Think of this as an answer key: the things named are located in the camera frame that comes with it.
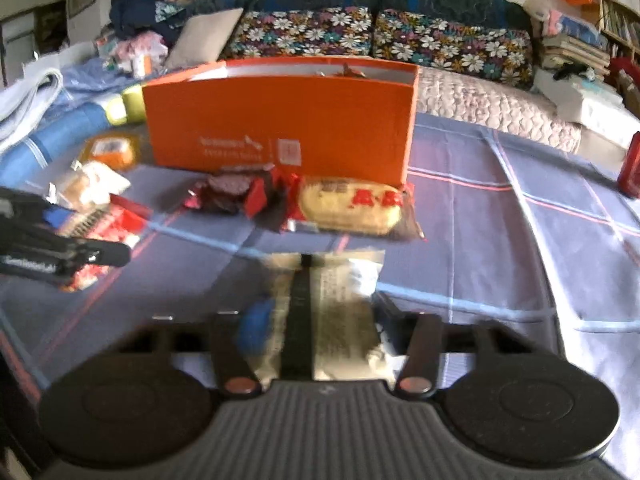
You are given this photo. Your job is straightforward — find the red patterned snack packet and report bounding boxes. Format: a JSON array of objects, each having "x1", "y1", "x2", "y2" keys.
[{"x1": 59, "y1": 194, "x2": 154, "y2": 294}]

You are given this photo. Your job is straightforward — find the white tan snack packet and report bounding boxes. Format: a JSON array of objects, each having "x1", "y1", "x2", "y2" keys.
[{"x1": 49, "y1": 159, "x2": 133, "y2": 212}]

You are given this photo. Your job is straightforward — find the yellow cup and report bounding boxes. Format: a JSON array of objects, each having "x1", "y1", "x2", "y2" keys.
[{"x1": 106, "y1": 84, "x2": 149, "y2": 126}]

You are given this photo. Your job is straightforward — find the orange cardboard box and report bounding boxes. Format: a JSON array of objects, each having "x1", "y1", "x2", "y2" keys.
[{"x1": 141, "y1": 58, "x2": 420, "y2": 187}]

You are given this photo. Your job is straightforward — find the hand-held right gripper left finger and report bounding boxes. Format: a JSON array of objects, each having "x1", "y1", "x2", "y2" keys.
[{"x1": 124, "y1": 299, "x2": 277, "y2": 398}]

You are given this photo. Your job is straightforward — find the pink floral clothes pile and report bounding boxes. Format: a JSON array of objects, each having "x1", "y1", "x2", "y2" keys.
[{"x1": 94, "y1": 30, "x2": 172, "y2": 79}]

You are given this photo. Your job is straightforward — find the white box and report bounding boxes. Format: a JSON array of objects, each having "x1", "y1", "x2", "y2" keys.
[{"x1": 532, "y1": 67, "x2": 640, "y2": 134}]

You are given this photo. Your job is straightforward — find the wooden bookshelf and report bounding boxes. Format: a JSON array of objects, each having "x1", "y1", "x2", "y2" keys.
[{"x1": 597, "y1": 0, "x2": 640, "y2": 67}]

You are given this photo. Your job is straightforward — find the orange round snack packet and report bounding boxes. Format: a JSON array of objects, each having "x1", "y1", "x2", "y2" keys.
[{"x1": 79, "y1": 131, "x2": 142, "y2": 172}]

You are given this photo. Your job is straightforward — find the red can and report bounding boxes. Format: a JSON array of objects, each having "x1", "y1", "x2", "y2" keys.
[{"x1": 617, "y1": 131, "x2": 640, "y2": 199}]

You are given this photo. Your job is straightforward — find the white folded cloth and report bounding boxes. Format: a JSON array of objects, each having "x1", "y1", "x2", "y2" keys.
[{"x1": 0, "y1": 70, "x2": 64, "y2": 154}]

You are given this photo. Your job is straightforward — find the small black item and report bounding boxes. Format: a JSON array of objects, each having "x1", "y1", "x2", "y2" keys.
[{"x1": 551, "y1": 61, "x2": 597, "y2": 82}]

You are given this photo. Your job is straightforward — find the floral sofa cushion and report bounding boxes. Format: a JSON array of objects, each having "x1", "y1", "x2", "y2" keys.
[
  {"x1": 372, "y1": 8, "x2": 536, "y2": 92},
  {"x1": 221, "y1": 6, "x2": 377, "y2": 62}
]

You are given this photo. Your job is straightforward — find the blue rolled mat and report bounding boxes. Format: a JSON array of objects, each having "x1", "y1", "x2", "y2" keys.
[{"x1": 0, "y1": 100, "x2": 114, "y2": 174}]

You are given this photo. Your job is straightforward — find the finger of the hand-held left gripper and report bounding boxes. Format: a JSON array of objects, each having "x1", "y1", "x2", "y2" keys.
[
  {"x1": 0, "y1": 186, "x2": 77, "y2": 228},
  {"x1": 59, "y1": 239, "x2": 132, "y2": 269}
]

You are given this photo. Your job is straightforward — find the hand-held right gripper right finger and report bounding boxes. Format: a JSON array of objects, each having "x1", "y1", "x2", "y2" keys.
[{"x1": 371, "y1": 292, "x2": 532, "y2": 402}]

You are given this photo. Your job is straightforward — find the yellow biscuit packet red print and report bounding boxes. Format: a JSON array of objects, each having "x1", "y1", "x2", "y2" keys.
[{"x1": 281, "y1": 174, "x2": 427, "y2": 244}]

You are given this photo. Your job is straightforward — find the beige snack packet black stripe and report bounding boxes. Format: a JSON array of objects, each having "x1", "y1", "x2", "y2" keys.
[{"x1": 249, "y1": 247, "x2": 397, "y2": 382}]

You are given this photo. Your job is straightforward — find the light blue plastic bag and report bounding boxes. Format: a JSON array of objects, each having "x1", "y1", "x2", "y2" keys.
[{"x1": 56, "y1": 56, "x2": 147, "y2": 107}]

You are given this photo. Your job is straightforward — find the dark blue garment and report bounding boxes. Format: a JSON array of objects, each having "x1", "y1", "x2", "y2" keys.
[{"x1": 108, "y1": 0, "x2": 202, "y2": 44}]

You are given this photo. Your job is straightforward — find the red cloth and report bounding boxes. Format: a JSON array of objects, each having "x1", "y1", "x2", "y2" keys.
[{"x1": 609, "y1": 56, "x2": 640, "y2": 87}]

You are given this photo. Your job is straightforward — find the blue plaid cloth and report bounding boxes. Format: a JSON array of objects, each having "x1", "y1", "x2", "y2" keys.
[{"x1": 0, "y1": 110, "x2": 640, "y2": 480}]

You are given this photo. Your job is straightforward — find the beige pillow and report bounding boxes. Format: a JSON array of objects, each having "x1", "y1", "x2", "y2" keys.
[{"x1": 164, "y1": 7, "x2": 245, "y2": 72}]

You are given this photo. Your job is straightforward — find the stack of books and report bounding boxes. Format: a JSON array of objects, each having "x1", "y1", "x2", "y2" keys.
[{"x1": 537, "y1": 9, "x2": 614, "y2": 72}]

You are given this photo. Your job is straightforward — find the beige quilted blanket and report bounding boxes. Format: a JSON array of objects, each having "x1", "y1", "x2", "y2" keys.
[{"x1": 416, "y1": 66, "x2": 584, "y2": 154}]

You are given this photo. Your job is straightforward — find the dark red snack packets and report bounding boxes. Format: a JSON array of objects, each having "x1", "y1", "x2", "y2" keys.
[{"x1": 184, "y1": 164, "x2": 287, "y2": 232}]

